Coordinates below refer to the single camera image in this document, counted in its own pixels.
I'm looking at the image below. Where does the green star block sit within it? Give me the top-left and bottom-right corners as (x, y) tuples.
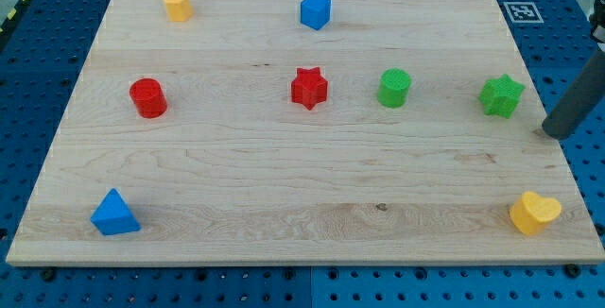
(478, 74), (526, 118)

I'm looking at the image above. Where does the red star block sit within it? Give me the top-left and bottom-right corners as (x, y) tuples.
(291, 67), (328, 111)

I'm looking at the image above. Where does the wooden board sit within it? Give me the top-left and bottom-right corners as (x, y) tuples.
(7, 0), (604, 267)

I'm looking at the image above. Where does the green cylinder block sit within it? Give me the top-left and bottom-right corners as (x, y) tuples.
(377, 68), (411, 108)

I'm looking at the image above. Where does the blue cube block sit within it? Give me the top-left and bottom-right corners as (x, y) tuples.
(300, 0), (332, 30)

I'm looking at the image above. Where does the red cylinder block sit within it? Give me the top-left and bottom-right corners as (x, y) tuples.
(129, 78), (167, 119)

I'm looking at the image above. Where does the yellow hexagon block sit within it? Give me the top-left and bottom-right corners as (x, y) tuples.
(163, 0), (193, 22)

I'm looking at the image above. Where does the blue triangle block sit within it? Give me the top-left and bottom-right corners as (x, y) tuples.
(90, 188), (141, 235)

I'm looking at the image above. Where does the yellow heart block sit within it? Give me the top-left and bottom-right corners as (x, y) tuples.
(509, 191), (562, 236)

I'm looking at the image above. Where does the white fiducial marker tag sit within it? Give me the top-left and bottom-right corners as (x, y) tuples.
(504, 1), (544, 24)

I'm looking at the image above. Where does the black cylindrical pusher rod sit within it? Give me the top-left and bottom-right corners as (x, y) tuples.
(542, 44), (604, 140)

